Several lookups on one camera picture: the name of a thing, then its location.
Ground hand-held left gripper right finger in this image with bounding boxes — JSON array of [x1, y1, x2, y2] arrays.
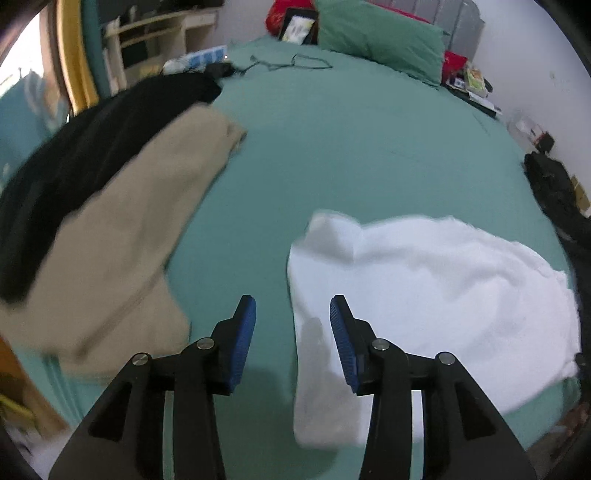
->
[[329, 294, 539, 480]]

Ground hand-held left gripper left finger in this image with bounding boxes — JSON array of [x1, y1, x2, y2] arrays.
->
[[48, 294, 257, 480]]

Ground white hooded shirt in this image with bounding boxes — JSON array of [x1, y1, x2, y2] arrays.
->
[[286, 210, 581, 448]]

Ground pile of black clothes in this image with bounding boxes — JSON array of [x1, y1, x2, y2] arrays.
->
[[523, 150, 591, 296]]

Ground beige folded garment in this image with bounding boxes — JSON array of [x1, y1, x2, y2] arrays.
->
[[0, 102, 247, 381]]

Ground black folded garment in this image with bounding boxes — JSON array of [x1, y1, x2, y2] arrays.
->
[[0, 71, 222, 305]]

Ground cardboard boxes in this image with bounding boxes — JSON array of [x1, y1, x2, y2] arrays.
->
[[570, 175, 591, 217]]

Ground white power strip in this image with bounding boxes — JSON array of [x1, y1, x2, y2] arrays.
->
[[163, 45, 229, 75]]

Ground pile of books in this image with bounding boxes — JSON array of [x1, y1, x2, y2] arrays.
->
[[445, 65, 504, 116]]

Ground small red pillow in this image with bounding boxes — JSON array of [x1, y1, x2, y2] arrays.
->
[[441, 51, 468, 86]]

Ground green pillow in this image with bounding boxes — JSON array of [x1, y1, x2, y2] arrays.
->
[[314, 0, 450, 88]]

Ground blue patterned cloth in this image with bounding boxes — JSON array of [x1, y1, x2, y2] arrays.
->
[[0, 69, 70, 185]]

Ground light wooden desk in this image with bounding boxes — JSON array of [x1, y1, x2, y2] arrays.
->
[[104, 7, 218, 88]]

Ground large red pillow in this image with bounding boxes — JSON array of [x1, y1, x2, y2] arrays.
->
[[265, 0, 432, 33]]

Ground teal curtain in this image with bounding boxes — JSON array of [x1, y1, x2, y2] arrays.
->
[[81, 0, 116, 100]]

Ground yellow curtain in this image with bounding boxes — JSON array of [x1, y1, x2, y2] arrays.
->
[[56, 0, 100, 114]]

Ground grey padded headboard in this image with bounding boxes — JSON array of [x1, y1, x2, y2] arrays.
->
[[406, 0, 485, 58]]

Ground black cable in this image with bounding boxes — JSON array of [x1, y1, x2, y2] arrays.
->
[[233, 53, 333, 75]]

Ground black picture frame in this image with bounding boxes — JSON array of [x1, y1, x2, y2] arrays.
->
[[279, 8, 319, 45]]

